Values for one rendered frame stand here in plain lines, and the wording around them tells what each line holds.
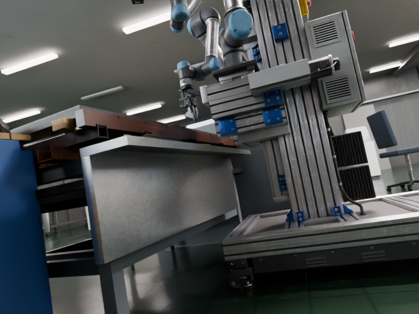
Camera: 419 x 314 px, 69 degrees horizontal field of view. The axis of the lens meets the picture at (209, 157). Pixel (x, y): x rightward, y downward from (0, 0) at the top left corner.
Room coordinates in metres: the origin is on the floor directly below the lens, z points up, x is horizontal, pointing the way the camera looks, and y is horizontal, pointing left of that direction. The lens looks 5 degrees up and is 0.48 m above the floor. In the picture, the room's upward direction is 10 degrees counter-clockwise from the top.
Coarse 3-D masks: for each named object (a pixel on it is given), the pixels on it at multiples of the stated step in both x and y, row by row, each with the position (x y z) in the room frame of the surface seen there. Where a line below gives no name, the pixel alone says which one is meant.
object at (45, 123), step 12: (72, 108) 1.10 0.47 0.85; (96, 108) 1.16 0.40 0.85; (48, 120) 1.15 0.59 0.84; (144, 120) 1.44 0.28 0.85; (12, 132) 1.24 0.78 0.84; (24, 132) 1.21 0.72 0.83; (36, 132) 1.20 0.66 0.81; (48, 132) 1.23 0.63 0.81; (60, 132) 1.26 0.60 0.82; (108, 132) 1.42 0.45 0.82; (204, 132) 2.05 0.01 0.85; (24, 144) 1.36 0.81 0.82
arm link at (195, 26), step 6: (198, 12) 1.86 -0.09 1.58; (192, 18) 1.89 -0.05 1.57; (198, 18) 1.86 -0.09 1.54; (192, 24) 1.90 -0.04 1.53; (198, 24) 1.88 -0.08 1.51; (204, 24) 1.87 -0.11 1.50; (192, 30) 1.92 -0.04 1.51; (198, 30) 1.90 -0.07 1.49; (204, 30) 1.90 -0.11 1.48; (198, 36) 1.93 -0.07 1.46; (204, 36) 1.93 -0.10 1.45; (204, 42) 1.96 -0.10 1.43; (222, 54) 2.01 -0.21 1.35; (222, 60) 2.01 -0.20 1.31; (222, 66) 2.03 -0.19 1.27
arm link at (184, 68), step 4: (180, 64) 1.73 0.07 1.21; (184, 64) 1.73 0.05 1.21; (188, 64) 1.75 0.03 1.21; (180, 68) 1.73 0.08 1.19; (184, 68) 1.73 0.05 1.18; (188, 68) 1.74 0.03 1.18; (192, 68) 1.77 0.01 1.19; (180, 72) 1.74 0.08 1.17; (184, 72) 1.73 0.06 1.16; (188, 72) 1.74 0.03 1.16; (192, 72) 1.76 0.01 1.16; (180, 76) 1.74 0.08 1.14; (184, 76) 1.73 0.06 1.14; (188, 76) 1.73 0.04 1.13; (192, 76) 1.78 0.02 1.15
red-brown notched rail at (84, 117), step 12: (84, 108) 1.05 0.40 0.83; (84, 120) 1.04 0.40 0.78; (96, 120) 1.09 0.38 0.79; (108, 120) 1.15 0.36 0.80; (120, 120) 1.21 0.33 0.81; (132, 120) 1.28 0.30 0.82; (120, 132) 1.25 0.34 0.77; (132, 132) 1.29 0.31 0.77; (144, 132) 1.35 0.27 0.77; (156, 132) 1.44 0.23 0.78; (168, 132) 1.54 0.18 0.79; (180, 132) 1.66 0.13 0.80; (192, 132) 1.79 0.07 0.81; (216, 144) 2.15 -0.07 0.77; (228, 144) 2.32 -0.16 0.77
